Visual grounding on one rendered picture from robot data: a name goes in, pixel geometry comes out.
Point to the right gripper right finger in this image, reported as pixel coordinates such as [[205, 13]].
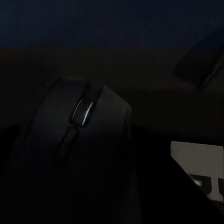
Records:
[[167, 194]]

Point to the mouse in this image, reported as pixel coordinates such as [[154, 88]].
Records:
[[72, 161]]

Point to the desk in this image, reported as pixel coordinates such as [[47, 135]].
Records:
[[151, 53]]

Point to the monitor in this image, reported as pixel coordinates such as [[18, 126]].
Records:
[[214, 63]]

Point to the keyboard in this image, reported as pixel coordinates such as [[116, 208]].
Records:
[[205, 165]]

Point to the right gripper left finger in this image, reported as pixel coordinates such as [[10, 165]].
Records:
[[7, 136]]

